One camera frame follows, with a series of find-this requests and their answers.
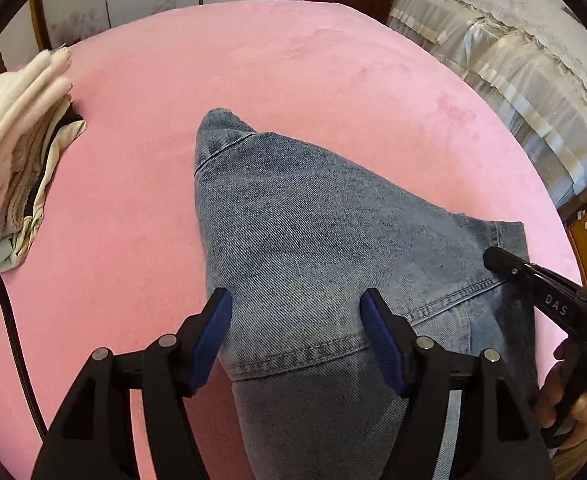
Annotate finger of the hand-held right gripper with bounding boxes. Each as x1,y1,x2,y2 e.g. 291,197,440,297
483,246,537,291

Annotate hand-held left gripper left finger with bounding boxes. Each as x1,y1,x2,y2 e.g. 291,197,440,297
30,287,234,480

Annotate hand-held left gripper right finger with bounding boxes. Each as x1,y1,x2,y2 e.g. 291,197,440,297
361,287,557,480

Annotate blue denim jeans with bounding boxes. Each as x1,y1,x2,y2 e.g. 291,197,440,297
193,107,542,480

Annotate person's right forearm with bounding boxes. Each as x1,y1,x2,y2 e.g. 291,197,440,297
548,417,587,467

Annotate stack of folded cream clothes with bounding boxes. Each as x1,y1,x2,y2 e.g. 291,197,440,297
0,49,74,232

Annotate person's right hand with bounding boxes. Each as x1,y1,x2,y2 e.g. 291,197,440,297
533,342,587,449

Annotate pale green folded garment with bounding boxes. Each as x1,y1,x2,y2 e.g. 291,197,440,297
0,120,88,274

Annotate black folded garment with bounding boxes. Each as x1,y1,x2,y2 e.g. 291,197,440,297
28,102,85,217

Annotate pink bed sheet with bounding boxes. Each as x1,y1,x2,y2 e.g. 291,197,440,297
0,0,582,480

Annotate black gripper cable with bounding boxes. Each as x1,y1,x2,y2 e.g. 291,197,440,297
0,242,48,439

